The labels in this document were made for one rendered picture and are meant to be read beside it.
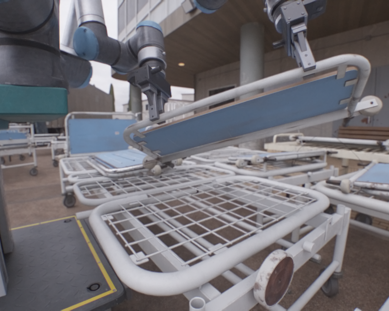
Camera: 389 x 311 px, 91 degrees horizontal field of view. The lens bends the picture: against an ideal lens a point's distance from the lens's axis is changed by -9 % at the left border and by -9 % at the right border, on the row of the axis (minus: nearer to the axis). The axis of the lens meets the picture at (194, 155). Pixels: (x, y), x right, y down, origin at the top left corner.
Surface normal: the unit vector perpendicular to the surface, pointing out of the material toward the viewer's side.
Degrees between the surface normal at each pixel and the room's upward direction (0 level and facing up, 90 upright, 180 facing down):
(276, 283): 90
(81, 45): 94
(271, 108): 149
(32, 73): 70
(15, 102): 90
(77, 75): 118
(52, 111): 90
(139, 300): 0
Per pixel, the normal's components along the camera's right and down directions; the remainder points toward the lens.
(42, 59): 0.85, -0.28
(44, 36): 0.93, 0.05
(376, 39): -0.80, 0.08
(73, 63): 0.58, 0.54
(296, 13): -0.41, -0.16
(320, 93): 0.07, 0.92
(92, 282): 0.00, -0.99
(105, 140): 0.60, 0.12
